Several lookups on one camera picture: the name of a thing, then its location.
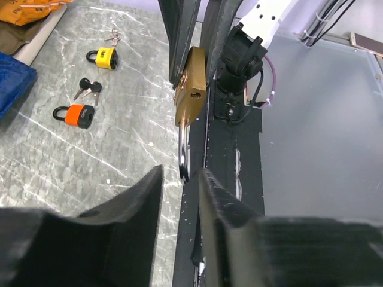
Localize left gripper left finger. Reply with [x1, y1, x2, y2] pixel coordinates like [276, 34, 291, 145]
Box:
[1, 166, 163, 286]

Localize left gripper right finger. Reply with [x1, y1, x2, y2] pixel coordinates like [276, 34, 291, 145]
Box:
[198, 169, 382, 286]

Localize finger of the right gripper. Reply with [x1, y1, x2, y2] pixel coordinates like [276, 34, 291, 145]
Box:
[158, 0, 200, 88]
[205, 0, 243, 78]

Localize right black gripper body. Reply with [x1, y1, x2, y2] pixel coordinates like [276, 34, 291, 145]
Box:
[214, 23, 267, 123]

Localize small brass padlock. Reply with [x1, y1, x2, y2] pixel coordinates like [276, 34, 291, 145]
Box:
[174, 47, 206, 185]

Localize small silver keys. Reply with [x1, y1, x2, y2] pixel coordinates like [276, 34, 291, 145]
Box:
[104, 28, 121, 47]

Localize yellow padlock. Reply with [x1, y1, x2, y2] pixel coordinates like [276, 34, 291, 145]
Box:
[86, 47, 119, 70]

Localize black keys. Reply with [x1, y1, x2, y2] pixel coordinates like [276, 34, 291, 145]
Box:
[74, 78, 102, 106]

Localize orange black padlock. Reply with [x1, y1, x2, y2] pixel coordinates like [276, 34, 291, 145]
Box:
[52, 104, 95, 129]

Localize beige three tier shelf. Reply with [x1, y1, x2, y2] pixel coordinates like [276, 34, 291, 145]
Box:
[13, 4, 67, 66]

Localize yellow honey dijon bag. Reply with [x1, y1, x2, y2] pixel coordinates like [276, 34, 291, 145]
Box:
[1, 0, 72, 26]

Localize brown snack bag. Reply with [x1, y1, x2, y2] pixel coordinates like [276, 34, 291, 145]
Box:
[0, 19, 45, 56]

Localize blue Doritos bag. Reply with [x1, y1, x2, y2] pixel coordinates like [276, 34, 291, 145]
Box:
[1, 53, 38, 118]

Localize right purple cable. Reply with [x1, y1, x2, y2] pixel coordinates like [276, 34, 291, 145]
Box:
[260, 56, 278, 107]

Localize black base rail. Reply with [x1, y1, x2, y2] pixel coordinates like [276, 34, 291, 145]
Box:
[172, 86, 265, 286]

